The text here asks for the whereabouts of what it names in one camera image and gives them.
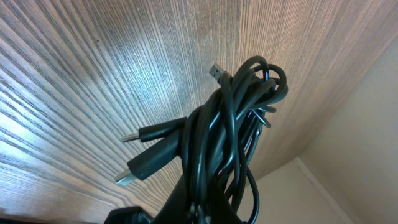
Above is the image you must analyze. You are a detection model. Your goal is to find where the thick black USB cable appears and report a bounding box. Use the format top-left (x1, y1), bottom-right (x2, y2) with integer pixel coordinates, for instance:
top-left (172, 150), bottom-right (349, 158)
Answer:
top-left (114, 55), bottom-right (289, 224)

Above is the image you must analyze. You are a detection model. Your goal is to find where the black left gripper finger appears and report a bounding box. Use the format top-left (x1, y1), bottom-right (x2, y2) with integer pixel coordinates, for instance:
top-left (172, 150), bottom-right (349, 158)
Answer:
top-left (104, 178), bottom-right (242, 224)

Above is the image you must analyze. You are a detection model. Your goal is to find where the thin black USB cable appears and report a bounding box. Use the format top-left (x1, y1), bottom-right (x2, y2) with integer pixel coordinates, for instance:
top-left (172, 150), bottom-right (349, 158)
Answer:
top-left (217, 105), bottom-right (277, 224)

